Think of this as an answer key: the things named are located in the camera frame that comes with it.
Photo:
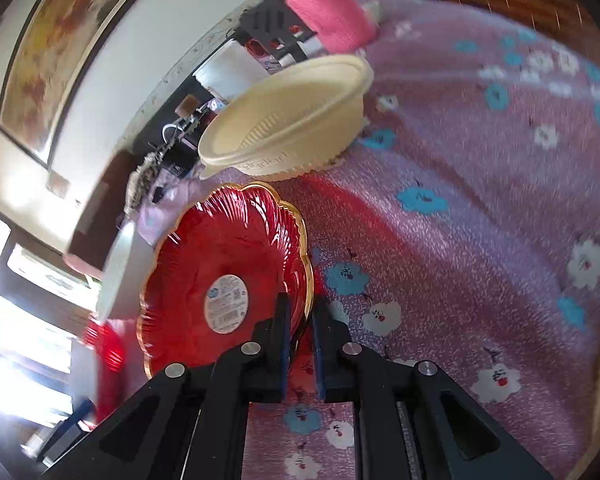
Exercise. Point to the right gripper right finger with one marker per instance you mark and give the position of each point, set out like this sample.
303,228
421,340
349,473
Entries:
411,422

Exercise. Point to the small wall plaque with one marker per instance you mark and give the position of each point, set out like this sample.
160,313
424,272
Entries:
57,185

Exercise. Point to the purple floral tablecloth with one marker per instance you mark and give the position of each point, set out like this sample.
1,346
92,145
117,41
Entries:
464,224

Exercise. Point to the pink sleeved thermos bottle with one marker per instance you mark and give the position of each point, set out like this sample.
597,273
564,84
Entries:
342,26

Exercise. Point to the maroon armchair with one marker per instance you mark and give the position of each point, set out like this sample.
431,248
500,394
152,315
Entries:
97,227

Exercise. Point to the black leather sofa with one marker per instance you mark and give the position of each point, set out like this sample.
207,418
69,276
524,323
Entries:
159,109

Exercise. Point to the framed horse painting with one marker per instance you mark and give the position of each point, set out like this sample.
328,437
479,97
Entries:
54,49

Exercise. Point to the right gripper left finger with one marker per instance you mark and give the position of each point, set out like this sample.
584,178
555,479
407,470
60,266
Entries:
188,422

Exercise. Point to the dark jar with cork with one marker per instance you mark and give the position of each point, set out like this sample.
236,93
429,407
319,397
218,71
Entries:
193,114

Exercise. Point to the red scalloped plate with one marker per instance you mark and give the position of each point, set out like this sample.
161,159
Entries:
219,271
107,344

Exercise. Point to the black phone stand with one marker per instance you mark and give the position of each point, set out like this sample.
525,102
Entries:
277,28

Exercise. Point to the white foam bowl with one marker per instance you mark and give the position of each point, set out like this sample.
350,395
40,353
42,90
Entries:
127,265

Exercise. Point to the wooden glass door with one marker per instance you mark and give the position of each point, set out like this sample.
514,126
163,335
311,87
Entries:
45,372

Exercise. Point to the large beige plastic bowl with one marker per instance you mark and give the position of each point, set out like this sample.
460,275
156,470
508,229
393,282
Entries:
296,121

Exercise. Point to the black round jar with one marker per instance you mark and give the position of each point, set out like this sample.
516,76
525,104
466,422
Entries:
174,143

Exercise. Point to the white plastic jar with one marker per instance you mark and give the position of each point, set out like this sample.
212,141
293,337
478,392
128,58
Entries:
229,72

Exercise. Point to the leopard print cloth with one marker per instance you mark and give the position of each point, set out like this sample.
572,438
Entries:
140,182

